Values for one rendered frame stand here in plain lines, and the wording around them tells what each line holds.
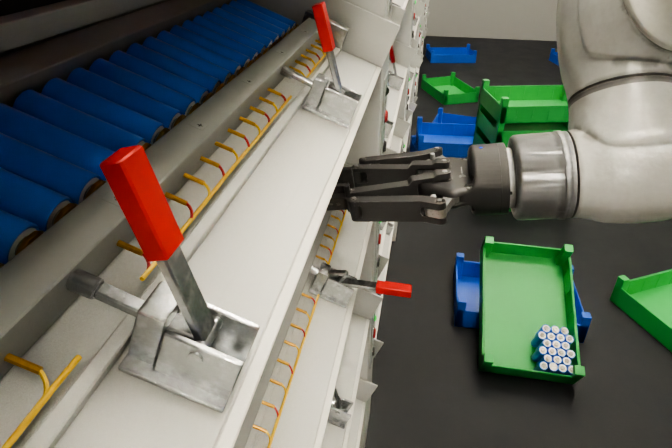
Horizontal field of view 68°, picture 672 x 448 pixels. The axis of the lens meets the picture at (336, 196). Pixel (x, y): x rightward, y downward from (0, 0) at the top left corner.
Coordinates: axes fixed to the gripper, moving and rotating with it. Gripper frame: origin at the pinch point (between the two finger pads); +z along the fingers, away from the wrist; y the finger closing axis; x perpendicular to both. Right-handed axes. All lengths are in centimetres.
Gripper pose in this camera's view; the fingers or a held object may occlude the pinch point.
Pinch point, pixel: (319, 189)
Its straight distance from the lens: 56.2
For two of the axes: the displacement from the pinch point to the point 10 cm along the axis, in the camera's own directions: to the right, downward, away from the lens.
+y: 1.6, -5.0, 8.5
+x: -1.5, -8.6, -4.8
